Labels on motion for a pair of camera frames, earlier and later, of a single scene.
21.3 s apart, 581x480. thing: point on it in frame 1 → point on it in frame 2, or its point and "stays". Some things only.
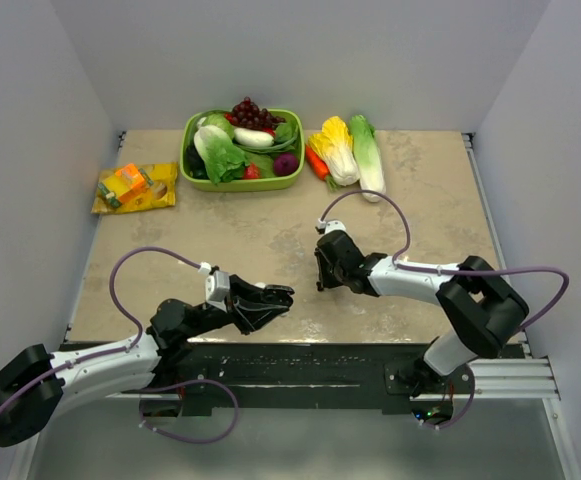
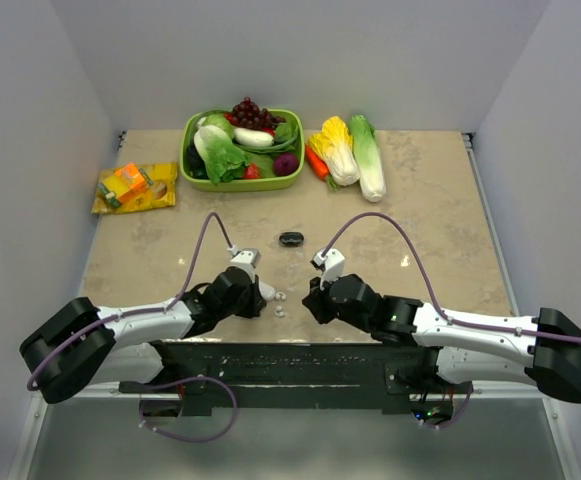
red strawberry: (251, 172) stays
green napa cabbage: (367, 157) stays
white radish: (253, 138) stays
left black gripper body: (243, 319) → (247, 304)
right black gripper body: (331, 276) → (326, 309)
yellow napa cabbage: (334, 144) stays
